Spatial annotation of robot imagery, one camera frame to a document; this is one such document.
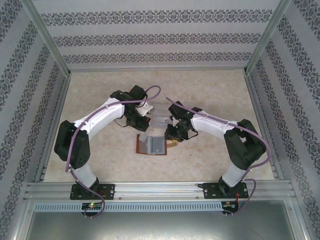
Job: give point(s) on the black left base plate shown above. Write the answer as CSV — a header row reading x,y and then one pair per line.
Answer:
x,y
108,191

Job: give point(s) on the aluminium frame post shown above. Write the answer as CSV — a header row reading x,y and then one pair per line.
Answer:
x,y
47,40
267,37

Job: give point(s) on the aluminium table side rail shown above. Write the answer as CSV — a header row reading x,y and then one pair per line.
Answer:
x,y
263,125
53,125

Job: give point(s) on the aluminium mounting rail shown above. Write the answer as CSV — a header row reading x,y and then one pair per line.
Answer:
x,y
160,191

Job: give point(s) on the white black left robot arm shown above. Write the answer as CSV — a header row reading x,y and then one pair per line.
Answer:
x,y
105,117

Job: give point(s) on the clear acrylic box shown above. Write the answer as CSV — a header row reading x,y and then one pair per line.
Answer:
x,y
160,117

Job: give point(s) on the right controller circuit board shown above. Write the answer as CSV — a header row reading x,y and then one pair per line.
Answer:
x,y
230,205

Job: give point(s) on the grey metal sheet panel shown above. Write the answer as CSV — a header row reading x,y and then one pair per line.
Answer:
x,y
160,226

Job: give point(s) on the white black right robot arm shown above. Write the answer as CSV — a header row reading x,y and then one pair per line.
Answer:
x,y
212,125

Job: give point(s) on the brown leather card holder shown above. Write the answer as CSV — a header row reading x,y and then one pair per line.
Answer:
x,y
138,147

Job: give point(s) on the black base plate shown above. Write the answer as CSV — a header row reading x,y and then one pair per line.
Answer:
x,y
210,191
108,191

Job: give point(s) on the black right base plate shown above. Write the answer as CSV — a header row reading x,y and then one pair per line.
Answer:
x,y
210,191

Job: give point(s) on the left controller circuit board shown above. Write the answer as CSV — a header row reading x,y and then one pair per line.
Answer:
x,y
92,206

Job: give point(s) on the controller circuit board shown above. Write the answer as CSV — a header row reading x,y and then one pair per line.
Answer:
x,y
92,206
230,205

